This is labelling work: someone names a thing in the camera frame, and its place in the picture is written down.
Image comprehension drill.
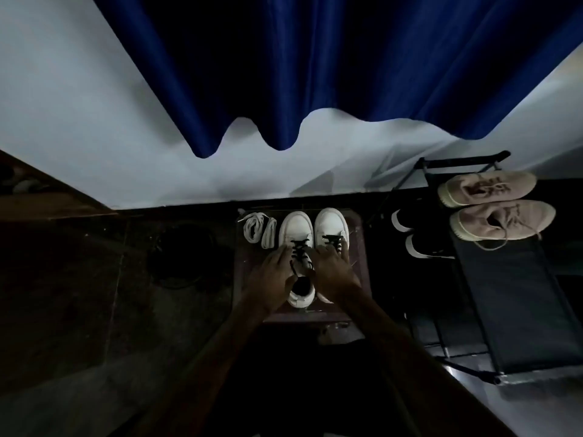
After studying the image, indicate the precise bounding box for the person's right hand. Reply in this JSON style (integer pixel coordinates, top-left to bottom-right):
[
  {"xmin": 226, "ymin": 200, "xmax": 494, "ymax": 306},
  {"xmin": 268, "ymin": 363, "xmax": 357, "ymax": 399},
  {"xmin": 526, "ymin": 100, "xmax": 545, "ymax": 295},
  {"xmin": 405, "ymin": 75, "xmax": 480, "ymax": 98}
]
[{"xmin": 305, "ymin": 246, "xmax": 362, "ymax": 303}]

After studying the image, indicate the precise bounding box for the person's left hand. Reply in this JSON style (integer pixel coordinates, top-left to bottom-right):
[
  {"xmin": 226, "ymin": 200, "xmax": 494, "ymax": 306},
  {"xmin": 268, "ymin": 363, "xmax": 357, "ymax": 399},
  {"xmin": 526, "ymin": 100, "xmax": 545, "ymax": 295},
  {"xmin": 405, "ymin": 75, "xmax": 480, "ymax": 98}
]
[{"xmin": 245, "ymin": 248, "xmax": 297, "ymax": 314}]

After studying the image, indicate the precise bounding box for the white shoelace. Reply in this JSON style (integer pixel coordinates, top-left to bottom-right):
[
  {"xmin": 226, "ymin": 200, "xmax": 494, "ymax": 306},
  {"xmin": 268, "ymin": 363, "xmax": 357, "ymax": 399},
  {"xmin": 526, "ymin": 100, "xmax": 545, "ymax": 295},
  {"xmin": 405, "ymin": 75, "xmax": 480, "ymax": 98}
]
[
  {"xmin": 260, "ymin": 218, "xmax": 279, "ymax": 249},
  {"xmin": 242, "ymin": 212, "xmax": 270, "ymax": 244}
]

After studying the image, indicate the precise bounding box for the person's right forearm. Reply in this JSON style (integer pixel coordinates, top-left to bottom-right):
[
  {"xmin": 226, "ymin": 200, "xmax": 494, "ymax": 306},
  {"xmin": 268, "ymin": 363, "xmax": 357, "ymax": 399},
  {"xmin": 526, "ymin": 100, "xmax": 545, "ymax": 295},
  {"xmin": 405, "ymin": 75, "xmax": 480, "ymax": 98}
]
[{"xmin": 336, "ymin": 286, "xmax": 518, "ymax": 437}]

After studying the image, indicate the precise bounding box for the person's left forearm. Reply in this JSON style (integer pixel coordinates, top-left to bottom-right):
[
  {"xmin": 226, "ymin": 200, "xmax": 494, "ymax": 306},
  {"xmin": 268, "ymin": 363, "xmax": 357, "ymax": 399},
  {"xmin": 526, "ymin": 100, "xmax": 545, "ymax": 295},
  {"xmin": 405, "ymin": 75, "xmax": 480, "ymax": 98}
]
[{"xmin": 132, "ymin": 297, "xmax": 279, "ymax": 437}]

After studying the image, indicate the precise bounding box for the dark brown plastic stool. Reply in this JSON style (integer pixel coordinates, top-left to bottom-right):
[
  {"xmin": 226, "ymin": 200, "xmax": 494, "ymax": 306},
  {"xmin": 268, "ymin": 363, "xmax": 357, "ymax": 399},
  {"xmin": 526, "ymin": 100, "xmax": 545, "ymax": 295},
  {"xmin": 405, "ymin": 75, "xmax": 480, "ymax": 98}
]
[{"xmin": 232, "ymin": 208, "xmax": 372, "ymax": 326}]

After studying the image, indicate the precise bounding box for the black sneaker white sole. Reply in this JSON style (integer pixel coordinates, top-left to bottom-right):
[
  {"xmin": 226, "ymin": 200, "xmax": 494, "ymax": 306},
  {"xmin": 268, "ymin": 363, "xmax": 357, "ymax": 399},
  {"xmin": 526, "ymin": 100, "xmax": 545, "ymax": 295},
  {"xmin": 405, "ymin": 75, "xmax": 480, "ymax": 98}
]
[
  {"xmin": 390, "ymin": 208, "xmax": 438, "ymax": 234},
  {"xmin": 405, "ymin": 232, "xmax": 456, "ymax": 260}
]

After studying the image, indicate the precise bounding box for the black shoe rack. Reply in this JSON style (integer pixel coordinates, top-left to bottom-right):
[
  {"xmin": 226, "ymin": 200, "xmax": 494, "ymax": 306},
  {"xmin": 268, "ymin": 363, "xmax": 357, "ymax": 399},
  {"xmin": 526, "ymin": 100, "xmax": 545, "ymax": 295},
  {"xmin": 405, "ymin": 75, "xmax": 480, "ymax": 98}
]
[{"xmin": 378, "ymin": 151, "xmax": 583, "ymax": 387}]

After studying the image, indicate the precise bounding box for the pink sneaker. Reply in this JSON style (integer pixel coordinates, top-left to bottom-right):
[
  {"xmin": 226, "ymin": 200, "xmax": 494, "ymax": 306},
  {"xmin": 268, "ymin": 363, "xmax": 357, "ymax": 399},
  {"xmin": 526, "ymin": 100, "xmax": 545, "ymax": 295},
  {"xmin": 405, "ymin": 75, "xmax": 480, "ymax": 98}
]
[
  {"xmin": 449, "ymin": 200, "xmax": 556, "ymax": 251},
  {"xmin": 438, "ymin": 171, "xmax": 538, "ymax": 209}
]

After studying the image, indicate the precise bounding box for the blue curtain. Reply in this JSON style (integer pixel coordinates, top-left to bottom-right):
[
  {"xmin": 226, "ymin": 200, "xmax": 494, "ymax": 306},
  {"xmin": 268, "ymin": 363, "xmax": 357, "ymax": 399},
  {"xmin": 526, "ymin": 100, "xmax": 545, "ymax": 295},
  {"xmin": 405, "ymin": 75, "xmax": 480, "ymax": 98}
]
[{"xmin": 90, "ymin": 0, "xmax": 583, "ymax": 158}]

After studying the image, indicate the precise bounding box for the brown wooden door frame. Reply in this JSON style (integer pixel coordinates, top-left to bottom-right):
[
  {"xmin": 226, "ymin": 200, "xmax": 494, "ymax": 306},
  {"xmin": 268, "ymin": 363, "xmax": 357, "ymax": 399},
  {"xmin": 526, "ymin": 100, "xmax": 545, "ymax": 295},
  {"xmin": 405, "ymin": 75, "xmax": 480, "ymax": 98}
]
[{"xmin": 0, "ymin": 149, "xmax": 117, "ymax": 222}]

